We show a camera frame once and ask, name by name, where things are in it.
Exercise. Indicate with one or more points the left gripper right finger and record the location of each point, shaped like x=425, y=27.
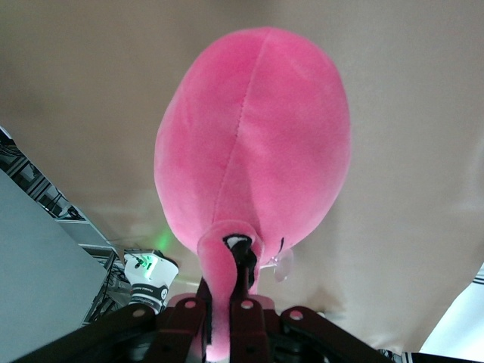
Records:
x=249, y=332

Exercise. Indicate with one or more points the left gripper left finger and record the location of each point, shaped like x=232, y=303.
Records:
x=177, y=332

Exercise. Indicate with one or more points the hot pink round plush toy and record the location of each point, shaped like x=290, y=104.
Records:
x=257, y=132

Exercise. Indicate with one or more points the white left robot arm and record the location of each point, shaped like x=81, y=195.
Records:
x=151, y=276

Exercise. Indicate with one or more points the brown table cover mat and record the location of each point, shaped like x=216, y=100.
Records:
x=75, y=75

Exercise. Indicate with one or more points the aluminium table edge rail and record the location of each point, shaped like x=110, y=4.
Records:
x=83, y=231

